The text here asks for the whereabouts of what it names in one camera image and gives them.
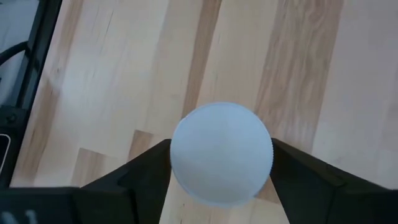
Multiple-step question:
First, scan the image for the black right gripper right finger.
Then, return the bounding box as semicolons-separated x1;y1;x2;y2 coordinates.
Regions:
269;138;398;224

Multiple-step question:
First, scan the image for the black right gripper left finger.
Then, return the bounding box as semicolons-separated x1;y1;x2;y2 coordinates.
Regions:
0;139;172;224

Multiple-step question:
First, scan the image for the black cable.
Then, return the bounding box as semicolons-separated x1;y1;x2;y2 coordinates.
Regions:
0;40;30;67

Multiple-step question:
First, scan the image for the black metal table frame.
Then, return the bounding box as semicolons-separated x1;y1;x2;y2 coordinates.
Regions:
0;0;63;187

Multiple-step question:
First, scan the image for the large orange pill bottle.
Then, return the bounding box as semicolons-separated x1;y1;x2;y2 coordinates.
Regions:
169;101;274;208

